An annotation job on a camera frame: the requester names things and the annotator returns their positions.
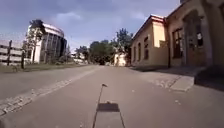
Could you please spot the small yellow building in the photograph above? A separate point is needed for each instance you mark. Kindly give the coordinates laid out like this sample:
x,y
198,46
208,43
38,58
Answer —
x,y
120,60

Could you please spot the group of trees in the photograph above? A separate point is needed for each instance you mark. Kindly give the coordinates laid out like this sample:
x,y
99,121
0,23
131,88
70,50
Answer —
x,y
100,51

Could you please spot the large green tree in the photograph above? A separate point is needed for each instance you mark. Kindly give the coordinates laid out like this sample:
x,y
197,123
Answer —
x,y
124,38

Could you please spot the grey asphalt road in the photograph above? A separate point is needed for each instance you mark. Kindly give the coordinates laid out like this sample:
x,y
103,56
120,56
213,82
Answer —
x,y
140,106

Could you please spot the long yellow building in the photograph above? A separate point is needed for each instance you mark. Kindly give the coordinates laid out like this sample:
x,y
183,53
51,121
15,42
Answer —
x,y
156,36

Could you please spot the cobblestone pavement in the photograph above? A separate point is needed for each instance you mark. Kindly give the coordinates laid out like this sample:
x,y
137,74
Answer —
x,y
166,80

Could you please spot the round white glass building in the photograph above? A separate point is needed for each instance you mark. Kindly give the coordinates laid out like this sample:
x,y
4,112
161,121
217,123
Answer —
x,y
53,43

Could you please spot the grass strip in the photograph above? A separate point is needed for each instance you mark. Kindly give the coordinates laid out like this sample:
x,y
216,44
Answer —
x,y
40,67

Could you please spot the grey asphalt side lane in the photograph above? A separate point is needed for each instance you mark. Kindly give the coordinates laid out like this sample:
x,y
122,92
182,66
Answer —
x,y
33,81

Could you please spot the tall thin tree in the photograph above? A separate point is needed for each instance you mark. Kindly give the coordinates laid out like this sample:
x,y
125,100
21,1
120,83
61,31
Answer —
x,y
36,26

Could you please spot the dark pole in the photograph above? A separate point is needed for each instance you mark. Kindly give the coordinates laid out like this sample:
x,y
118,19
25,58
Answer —
x,y
22,60
9,53

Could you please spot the pale low building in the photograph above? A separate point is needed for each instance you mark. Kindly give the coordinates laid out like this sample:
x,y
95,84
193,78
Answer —
x,y
15,52

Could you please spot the cobblestone strip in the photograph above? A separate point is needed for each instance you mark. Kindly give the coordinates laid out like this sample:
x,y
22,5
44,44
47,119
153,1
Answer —
x,y
20,99

